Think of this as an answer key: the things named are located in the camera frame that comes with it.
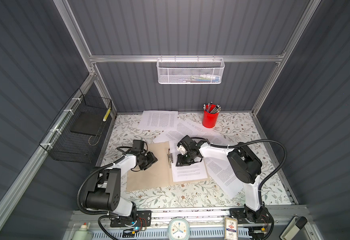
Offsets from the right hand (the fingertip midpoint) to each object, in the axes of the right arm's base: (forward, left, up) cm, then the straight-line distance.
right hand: (178, 166), depth 92 cm
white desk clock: (-33, 0, +3) cm, 33 cm away
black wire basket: (+2, +50, +29) cm, 58 cm away
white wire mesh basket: (+75, -8, +21) cm, 78 cm away
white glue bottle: (-35, +41, +8) cm, 55 cm away
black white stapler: (-33, -52, +2) cm, 62 cm away
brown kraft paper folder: (-5, +12, -3) cm, 13 cm away
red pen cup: (+34, -23, +10) cm, 42 cm away
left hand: (+2, +15, +2) cm, 16 cm away
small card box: (-32, -25, +2) cm, 41 cm away
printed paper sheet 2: (-4, -9, 0) cm, 10 cm away
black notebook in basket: (+9, +45, +31) cm, 56 cm away
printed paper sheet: (+38, +16, +1) cm, 41 cm away
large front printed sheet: (-4, -25, -1) cm, 25 cm away
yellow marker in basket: (+17, +39, +29) cm, 52 cm away
